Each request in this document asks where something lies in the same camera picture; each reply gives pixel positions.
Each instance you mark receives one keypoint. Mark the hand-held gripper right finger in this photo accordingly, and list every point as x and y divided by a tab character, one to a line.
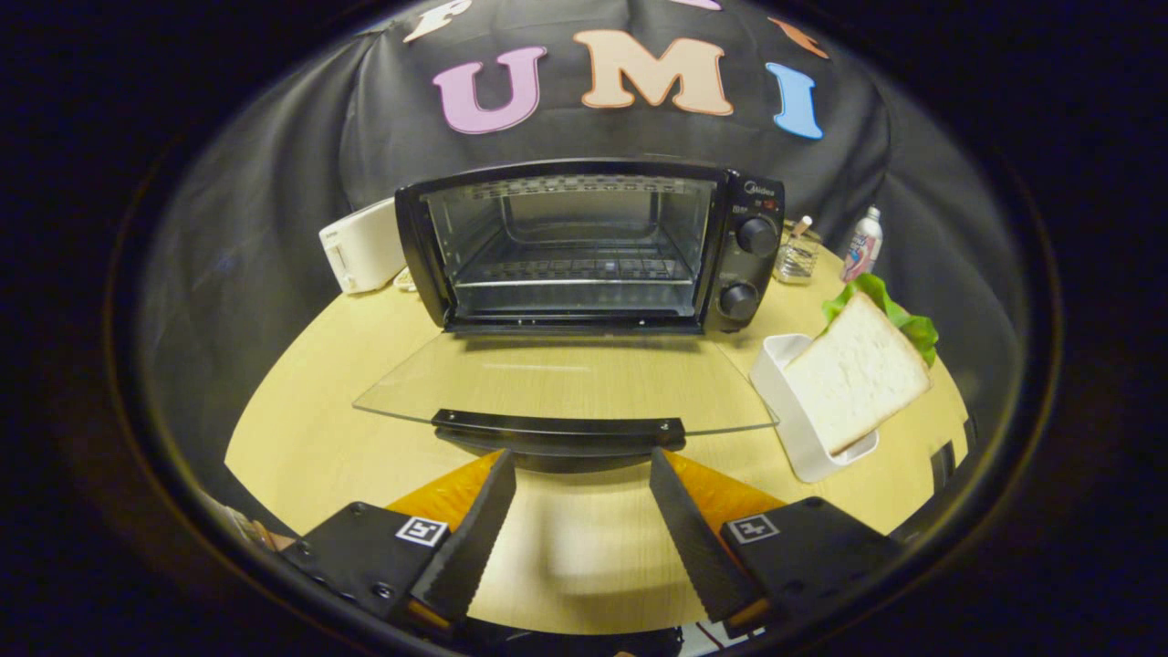
693	538

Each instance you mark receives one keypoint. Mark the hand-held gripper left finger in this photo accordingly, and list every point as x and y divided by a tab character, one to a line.
474	538

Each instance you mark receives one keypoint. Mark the white bread lettuce sandwich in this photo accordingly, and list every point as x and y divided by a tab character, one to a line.
853	374

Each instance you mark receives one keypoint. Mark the black toaster oven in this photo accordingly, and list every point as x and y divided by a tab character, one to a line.
744	265

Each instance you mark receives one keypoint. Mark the white pop-up toaster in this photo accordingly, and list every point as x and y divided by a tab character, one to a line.
365	248

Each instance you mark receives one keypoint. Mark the white rectangular dish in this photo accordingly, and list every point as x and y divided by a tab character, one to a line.
785	383

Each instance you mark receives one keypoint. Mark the clear glass jar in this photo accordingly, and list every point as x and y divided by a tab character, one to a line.
796	257

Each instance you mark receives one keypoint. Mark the silver spray bottle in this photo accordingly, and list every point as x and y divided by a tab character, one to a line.
862	246

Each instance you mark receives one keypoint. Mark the black backdrop cloth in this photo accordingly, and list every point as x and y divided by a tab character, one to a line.
274	182

